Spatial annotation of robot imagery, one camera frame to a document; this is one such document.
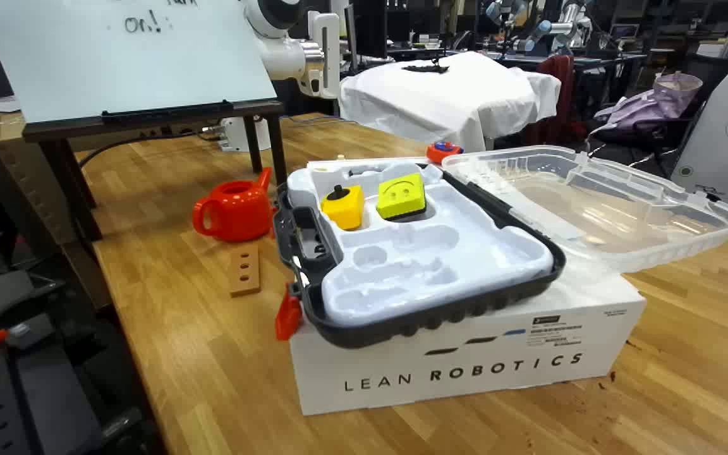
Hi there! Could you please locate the red and blue cap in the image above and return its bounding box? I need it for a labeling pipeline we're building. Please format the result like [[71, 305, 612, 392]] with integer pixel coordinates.
[[424, 138, 466, 167]]

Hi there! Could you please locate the clear plastic case lid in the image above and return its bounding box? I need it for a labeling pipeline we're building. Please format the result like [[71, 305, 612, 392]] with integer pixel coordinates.
[[443, 143, 728, 275]]

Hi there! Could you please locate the white machine with blue logo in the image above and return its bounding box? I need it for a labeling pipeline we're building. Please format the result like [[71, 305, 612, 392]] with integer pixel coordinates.
[[671, 40, 728, 210]]

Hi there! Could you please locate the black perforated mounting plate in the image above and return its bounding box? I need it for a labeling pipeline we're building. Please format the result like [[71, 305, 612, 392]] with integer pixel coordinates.
[[0, 267, 164, 455]]

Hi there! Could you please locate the yellow cup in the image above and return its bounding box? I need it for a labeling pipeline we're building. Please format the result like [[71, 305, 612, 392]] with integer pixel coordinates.
[[322, 183, 370, 232]]

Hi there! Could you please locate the black chair under purple cloth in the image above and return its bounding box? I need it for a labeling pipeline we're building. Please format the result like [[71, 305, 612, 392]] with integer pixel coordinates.
[[586, 50, 728, 183]]

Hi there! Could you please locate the wooden block with holes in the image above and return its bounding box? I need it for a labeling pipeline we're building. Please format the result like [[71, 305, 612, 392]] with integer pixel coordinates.
[[226, 243, 264, 299]]

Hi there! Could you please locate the red fabric chair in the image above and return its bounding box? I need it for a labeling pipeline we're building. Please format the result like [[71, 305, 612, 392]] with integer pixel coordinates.
[[537, 54, 581, 146]]

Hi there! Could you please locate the white curved machine housing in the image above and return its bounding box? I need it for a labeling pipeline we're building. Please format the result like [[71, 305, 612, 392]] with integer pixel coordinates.
[[240, 0, 347, 102]]

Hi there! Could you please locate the white cloth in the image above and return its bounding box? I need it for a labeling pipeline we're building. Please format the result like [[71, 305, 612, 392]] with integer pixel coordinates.
[[336, 47, 563, 152]]

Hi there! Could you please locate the red watering can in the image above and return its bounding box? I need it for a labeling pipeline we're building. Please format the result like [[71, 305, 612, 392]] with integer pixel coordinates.
[[190, 165, 275, 248]]

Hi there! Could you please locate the glass whiteboard with writing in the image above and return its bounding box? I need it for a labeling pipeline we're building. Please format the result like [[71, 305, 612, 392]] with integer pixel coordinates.
[[0, 0, 280, 126]]

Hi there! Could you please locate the purple cloth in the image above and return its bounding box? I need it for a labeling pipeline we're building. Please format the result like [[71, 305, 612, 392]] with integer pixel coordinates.
[[591, 70, 706, 135]]

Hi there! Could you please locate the white Lean Robotics cardboard box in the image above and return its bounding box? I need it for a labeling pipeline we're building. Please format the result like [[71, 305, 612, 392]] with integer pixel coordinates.
[[285, 267, 649, 418]]

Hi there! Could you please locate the black easel stand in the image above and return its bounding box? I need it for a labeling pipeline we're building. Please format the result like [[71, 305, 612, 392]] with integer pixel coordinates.
[[21, 98, 290, 248]]

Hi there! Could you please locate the yellow smiley cube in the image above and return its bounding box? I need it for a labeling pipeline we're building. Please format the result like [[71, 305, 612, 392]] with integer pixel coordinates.
[[374, 170, 430, 222]]

